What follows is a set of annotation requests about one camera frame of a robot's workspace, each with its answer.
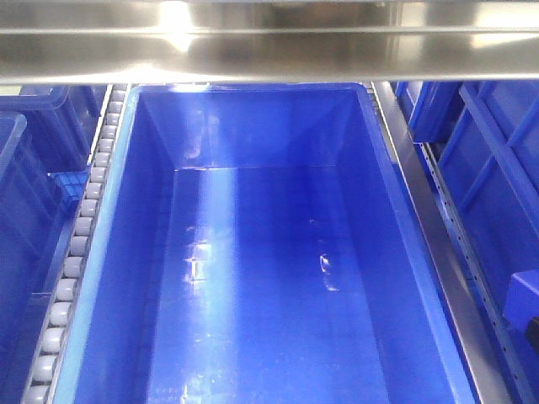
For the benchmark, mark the small blue bin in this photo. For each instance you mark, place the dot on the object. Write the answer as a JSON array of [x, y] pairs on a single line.
[[521, 303]]

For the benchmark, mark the steel shelf beam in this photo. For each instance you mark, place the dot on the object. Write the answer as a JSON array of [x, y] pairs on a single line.
[[266, 41]]

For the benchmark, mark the large blue target crate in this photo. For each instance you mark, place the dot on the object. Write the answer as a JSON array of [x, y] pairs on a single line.
[[255, 244]]

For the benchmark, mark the white roller track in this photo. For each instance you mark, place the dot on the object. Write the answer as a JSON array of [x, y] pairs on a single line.
[[52, 342]]

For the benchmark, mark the right steel flow rack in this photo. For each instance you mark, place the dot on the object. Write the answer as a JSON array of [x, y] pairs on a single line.
[[494, 370]]

